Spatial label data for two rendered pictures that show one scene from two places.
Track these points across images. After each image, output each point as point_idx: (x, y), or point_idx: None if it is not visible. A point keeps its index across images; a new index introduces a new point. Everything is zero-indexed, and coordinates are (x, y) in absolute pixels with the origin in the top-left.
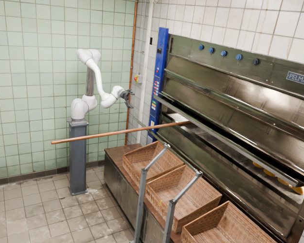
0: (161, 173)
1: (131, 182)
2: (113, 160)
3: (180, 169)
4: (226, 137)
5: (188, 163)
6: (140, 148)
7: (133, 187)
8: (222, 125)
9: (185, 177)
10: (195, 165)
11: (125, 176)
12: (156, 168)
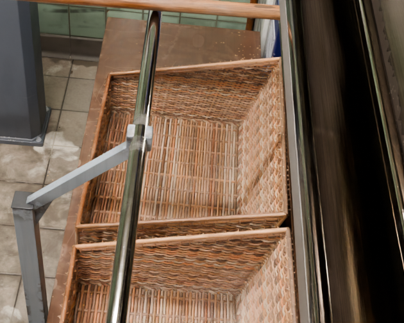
0: (165, 223)
1: (76, 198)
2: (96, 76)
3: (255, 241)
4: (317, 278)
5: (117, 296)
6: (188, 68)
7: (68, 224)
8: (392, 163)
9: (266, 281)
10: (294, 264)
11: (79, 162)
12: (227, 169)
